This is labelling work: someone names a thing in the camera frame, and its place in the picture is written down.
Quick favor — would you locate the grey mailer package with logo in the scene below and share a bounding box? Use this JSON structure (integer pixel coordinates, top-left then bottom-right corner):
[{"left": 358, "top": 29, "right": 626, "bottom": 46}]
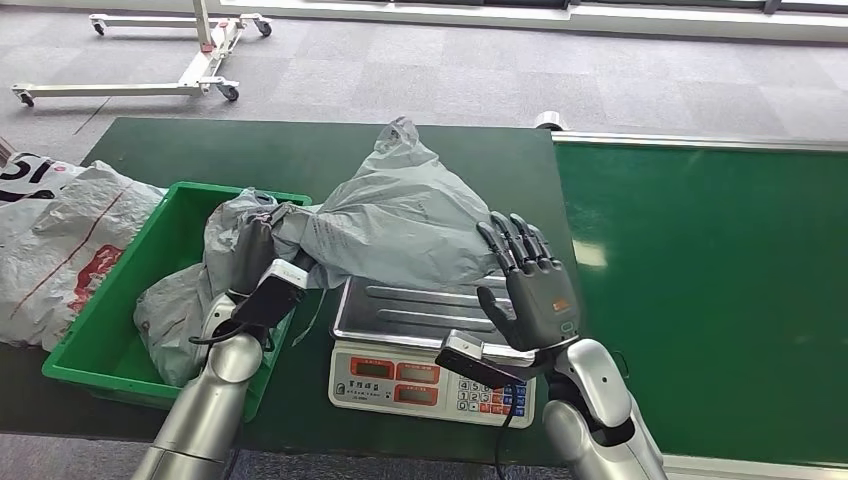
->
[{"left": 271, "top": 117, "right": 503, "bottom": 347}]

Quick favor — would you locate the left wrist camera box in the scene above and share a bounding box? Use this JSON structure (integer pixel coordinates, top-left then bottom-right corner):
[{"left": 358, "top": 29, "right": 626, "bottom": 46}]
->
[{"left": 231, "top": 258, "right": 310, "bottom": 331}]

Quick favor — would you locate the white sack with red print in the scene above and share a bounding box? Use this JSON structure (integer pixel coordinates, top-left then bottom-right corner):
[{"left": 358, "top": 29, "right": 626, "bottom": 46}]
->
[{"left": 0, "top": 160, "right": 166, "bottom": 352}]

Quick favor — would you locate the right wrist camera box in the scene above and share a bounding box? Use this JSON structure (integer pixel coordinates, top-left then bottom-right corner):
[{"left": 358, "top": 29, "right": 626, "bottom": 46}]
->
[{"left": 434, "top": 329, "right": 539, "bottom": 391}]

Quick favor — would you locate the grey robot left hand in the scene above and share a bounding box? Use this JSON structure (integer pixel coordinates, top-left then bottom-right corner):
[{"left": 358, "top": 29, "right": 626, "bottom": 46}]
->
[{"left": 227, "top": 205, "right": 296, "bottom": 299}]

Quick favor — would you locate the electronic scale with steel tray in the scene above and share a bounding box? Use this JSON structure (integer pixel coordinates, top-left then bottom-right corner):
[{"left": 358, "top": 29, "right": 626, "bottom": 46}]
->
[{"left": 327, "top": 272, "right": 537, "bottom": 430}]

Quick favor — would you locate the white window ledge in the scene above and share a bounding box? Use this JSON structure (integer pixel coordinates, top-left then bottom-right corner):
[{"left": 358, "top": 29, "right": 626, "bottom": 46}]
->
[{"left": 217, "top": 0, "right": 848, "bottom": 45}]

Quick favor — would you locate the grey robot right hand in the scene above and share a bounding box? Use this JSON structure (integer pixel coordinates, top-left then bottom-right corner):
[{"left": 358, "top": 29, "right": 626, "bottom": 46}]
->
[{"left": 475, "top": 211, "right": 582, "bottom": 353}]

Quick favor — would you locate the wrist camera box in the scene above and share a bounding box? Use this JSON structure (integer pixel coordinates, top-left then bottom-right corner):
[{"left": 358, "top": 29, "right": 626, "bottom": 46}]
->
[
  {"left": 231, "top": 258, "right": 310, "bottom": 331},
  {"left": 434, "top": 329, "right": 539, "bottom": 391}
]

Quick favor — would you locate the white sack with black print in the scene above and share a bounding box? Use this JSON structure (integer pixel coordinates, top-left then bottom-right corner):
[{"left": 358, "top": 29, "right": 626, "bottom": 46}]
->
[{"left": 0, "top": 152, "right": 86, "bottom": 227}]

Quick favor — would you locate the green plastic basket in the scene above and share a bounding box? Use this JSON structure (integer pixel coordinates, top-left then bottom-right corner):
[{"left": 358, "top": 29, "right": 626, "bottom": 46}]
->
[{"left": 41, "top": 181, "right": 313, "bottom": 423}]

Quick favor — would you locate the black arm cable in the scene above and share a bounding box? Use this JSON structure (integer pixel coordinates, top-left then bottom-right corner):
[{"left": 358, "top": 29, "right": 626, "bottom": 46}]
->
[
  {"left": 188, "top": 316, "right": 277, "bottom": 354},
  {"left": 492, "top": 382, "right": 522, "bottom": 480}
]

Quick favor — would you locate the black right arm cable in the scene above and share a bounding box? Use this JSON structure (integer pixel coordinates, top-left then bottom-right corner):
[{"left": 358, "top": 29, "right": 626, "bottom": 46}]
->
[{"left": 492, "top": 382, "right": 522, "bottom": 480}]

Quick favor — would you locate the white wheeled stand frame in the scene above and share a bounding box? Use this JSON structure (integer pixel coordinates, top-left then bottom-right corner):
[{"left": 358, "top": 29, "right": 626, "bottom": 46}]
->
[{"left": 9, "top": 0, "right": 274, "bottom": 109}]

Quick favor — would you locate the crumpled grey plastic package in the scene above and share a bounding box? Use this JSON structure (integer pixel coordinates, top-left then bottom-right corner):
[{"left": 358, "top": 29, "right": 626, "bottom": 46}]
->
[{"left": 133, "top": 188, "right": 293, "bottom": 388}]

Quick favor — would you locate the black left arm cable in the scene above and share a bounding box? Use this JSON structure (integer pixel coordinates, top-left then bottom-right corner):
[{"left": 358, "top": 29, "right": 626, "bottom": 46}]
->
[{"left": 188, "top": 316, "right": 277, "bottom": 354}]

